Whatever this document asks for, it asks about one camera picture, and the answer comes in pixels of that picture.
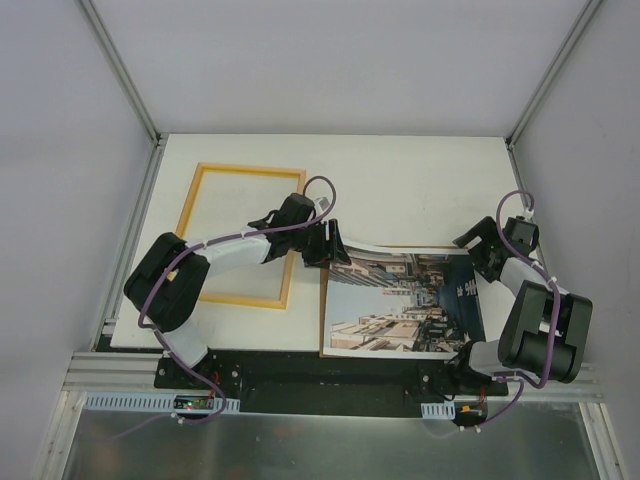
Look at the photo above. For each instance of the white cable duct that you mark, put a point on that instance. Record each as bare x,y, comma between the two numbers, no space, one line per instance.
438,411
159,403

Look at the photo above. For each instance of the right aluminium corner post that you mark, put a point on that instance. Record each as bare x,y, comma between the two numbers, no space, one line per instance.
576,32

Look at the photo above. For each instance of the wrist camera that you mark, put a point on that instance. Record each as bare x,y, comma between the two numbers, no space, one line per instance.
323,203
528,215

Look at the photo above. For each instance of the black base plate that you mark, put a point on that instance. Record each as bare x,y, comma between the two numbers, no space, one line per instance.
304,383

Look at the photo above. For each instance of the aluminium corner post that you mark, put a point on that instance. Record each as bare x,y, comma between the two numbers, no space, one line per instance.
104,40
576,32

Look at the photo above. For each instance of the left aluminium corner post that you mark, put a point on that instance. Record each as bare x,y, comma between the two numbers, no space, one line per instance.
104,40

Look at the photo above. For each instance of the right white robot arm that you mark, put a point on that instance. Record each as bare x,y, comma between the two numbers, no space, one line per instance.
545,333

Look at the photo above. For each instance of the brown backing board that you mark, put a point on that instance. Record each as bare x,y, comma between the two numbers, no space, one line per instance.
322,320

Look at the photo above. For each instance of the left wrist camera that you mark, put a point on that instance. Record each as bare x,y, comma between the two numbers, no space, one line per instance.
323,203

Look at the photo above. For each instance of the street photo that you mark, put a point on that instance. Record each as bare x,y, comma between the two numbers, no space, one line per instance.
400,305

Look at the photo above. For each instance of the yellow wooden picture frame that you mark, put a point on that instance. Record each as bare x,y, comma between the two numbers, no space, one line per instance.
221,200

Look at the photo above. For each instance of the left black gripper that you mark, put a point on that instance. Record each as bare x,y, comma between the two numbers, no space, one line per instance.
326,242

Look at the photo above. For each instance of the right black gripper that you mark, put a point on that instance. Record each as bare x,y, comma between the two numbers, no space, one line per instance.
481,240

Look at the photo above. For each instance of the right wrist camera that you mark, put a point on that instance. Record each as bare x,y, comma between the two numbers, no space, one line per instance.
528,215

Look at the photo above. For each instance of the left white cable duct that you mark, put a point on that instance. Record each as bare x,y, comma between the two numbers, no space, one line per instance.
159,403

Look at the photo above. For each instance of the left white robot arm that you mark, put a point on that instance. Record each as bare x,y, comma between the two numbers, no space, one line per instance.
166,284

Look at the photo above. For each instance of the right white cable duct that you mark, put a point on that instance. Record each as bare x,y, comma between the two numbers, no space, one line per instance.
438,411

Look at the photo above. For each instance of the aluminium front rail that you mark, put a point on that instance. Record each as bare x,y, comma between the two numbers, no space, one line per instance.
128,372

